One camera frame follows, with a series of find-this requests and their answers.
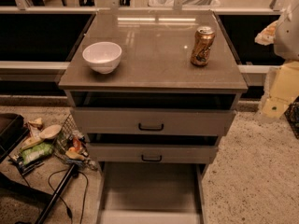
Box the grey drawer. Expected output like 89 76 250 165
70 91 237 137
96 162 207 224
87 133 219 163

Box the wire basket right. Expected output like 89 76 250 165
285 98 299 139

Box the green snack bag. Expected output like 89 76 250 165
21 142 53 165

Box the black tripod leg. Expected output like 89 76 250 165
35 164 78 224

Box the white plate on floor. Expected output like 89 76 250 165
39 124 62 139

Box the wire basket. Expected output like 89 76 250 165
285 98 299 139
54 115 97 171

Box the wire basket left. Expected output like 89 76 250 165
54 115 97 171

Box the black bin left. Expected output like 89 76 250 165
0 113 29 162

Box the white ceramic bowl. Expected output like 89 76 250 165
82 42 122 74

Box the middle grey drawer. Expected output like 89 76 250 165
87 133 219 163

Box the grey drawer cabinet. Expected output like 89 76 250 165
57 9 249 224

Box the top grey drawer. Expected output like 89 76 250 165
70 91 237 137

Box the orange soda can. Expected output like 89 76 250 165
191 25 215 66

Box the bottom grey drawer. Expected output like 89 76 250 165
96 162 207 224

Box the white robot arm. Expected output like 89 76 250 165
261 0 299 119

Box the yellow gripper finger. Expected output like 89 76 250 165
261 61 299 119

